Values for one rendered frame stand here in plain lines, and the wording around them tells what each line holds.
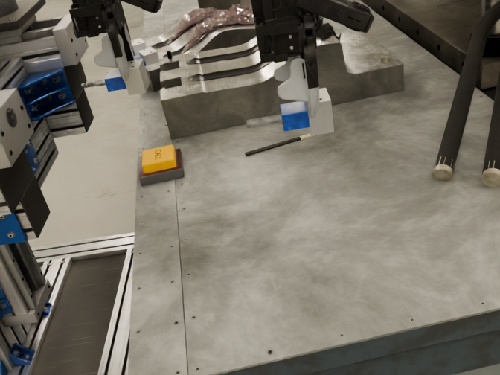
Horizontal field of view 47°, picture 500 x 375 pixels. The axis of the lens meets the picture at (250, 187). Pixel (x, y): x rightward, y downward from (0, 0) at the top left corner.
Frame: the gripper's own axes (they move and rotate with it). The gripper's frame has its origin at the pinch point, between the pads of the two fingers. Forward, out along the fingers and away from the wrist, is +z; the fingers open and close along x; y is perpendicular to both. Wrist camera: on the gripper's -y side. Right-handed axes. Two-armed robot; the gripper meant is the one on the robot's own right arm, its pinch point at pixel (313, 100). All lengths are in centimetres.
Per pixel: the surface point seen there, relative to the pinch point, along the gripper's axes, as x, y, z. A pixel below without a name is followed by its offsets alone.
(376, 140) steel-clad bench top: -11.2, -11.7, 15.0
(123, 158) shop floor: -178, 83, 95
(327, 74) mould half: -29.0, -5.9, 7.9
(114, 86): -27.5, 36.3, 2.5
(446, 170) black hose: 5.8, -18.7, 12.4
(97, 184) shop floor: -156, 92, 95
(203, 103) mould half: -26.3, 19.6, 8.5
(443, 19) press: -75, -45, 16
